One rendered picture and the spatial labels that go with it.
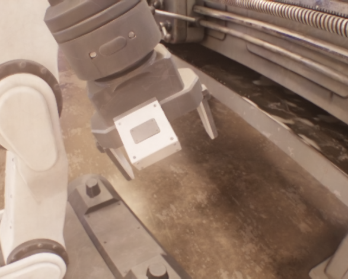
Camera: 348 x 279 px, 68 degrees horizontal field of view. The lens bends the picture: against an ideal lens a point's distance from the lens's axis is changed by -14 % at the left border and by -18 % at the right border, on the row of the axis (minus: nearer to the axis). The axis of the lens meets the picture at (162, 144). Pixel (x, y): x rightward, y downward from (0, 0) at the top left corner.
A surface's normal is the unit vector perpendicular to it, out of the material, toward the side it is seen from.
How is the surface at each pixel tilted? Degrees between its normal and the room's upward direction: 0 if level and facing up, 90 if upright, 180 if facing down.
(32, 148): 90
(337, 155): 0
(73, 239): 0
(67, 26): 105
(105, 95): 94
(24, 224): 90
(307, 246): 0
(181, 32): 90
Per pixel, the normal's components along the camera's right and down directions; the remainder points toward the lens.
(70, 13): -0.10, 0.69
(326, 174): -0.93, 0.22
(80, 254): -0.02, -0.84
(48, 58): 0.55, 0.44
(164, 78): 0.26, 0.57
